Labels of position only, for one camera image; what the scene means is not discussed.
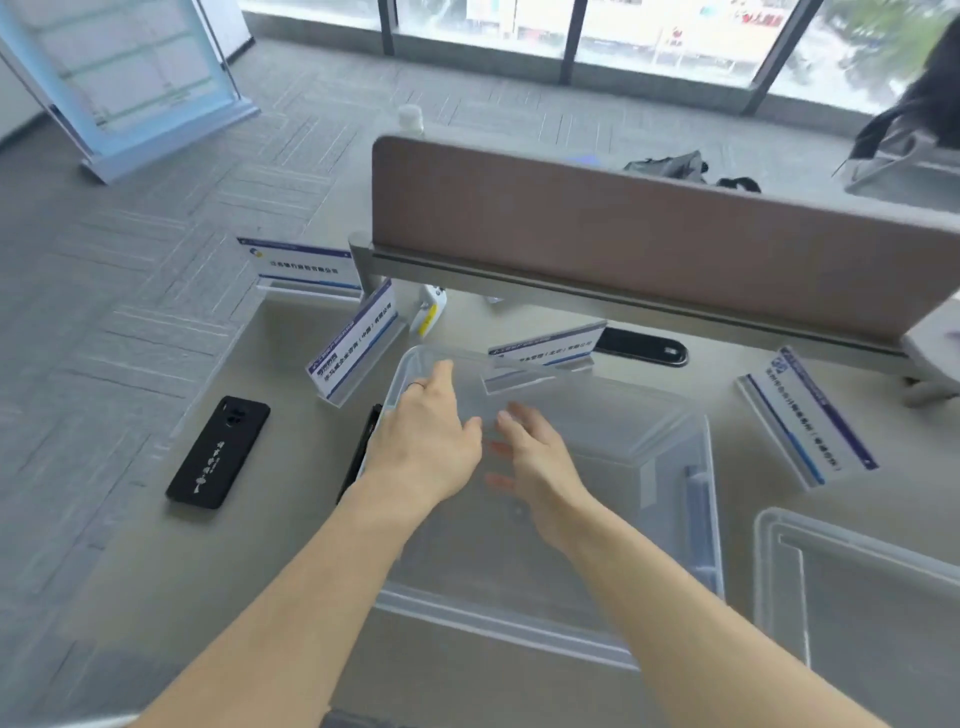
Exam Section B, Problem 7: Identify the light blue display stand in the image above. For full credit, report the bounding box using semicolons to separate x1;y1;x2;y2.
0;0;261;186

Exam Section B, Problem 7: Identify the acrylic sign holder blue card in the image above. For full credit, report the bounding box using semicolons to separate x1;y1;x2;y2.
482;320;609;396
237;237;364;303
735;345;880;492
303;278;408;408

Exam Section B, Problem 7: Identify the large clear plastic storage bin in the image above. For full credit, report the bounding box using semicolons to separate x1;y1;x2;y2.
356;345;727;671

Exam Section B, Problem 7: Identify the person's right hand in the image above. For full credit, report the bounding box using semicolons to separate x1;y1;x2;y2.
483;401;595;554

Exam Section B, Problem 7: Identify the black bag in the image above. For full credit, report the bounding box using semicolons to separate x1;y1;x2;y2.
831;28;960;181

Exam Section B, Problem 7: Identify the black oval cable port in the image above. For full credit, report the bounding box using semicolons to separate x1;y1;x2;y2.
594;326;690;368

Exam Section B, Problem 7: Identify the black pen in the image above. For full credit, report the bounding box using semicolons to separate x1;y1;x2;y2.
336;403;384;505

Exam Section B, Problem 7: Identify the person's left forearm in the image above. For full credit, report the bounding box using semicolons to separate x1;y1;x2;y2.
138;483;440;728

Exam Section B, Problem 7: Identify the grey backpack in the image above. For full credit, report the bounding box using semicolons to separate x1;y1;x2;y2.
621;150;763;195

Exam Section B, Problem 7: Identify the white bottle yellow label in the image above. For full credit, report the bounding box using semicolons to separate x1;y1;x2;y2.
408;284;450;339

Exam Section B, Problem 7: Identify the brown desk partition panel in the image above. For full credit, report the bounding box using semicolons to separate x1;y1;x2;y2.
347;134;960;380

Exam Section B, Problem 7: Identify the person's left hand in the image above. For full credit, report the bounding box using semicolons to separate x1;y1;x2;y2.
367;360;486;513

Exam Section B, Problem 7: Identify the person's right forearm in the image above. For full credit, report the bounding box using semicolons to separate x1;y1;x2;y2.
543;525;894;728

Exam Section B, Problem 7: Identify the black smartphone with case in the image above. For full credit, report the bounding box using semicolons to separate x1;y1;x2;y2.
165;396;272;511

